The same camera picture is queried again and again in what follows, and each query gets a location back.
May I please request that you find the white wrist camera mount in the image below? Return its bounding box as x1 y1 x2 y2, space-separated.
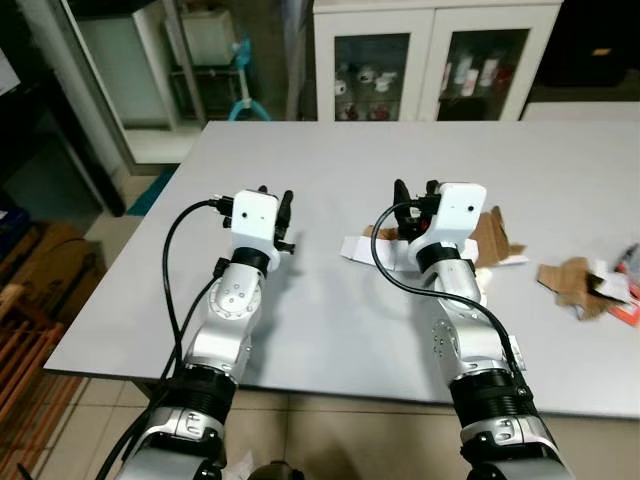
408 183 488 264
228 190 284 264

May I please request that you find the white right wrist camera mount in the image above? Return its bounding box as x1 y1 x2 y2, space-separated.
408 183 488 264

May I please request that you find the clear plastic bottle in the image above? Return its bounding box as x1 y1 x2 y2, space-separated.
618 243 640 276

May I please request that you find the white storage box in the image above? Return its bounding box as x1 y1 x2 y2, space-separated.
180 10 241 66

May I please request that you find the red wrapper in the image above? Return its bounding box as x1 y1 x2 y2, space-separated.
605 265 640 328

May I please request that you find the torn brown cardboard piece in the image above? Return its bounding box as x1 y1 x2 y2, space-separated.
362 207 527 267

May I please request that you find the white folded paper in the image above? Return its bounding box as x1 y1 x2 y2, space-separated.
340 233 531 272

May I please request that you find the light blue mop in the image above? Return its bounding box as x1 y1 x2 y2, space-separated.
226 38 271 123

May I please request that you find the robot left leg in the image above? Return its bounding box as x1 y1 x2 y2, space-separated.
248 460 303 480

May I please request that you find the aluminium glass sliding door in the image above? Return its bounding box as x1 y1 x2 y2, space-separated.
30 0 191 166

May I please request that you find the crumpled brown cardboard scrap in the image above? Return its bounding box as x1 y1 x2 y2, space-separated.
537 257 613 323

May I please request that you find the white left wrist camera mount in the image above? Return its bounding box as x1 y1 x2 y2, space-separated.
228 190 284 264

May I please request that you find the small white card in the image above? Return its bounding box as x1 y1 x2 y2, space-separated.
585 258 638 306

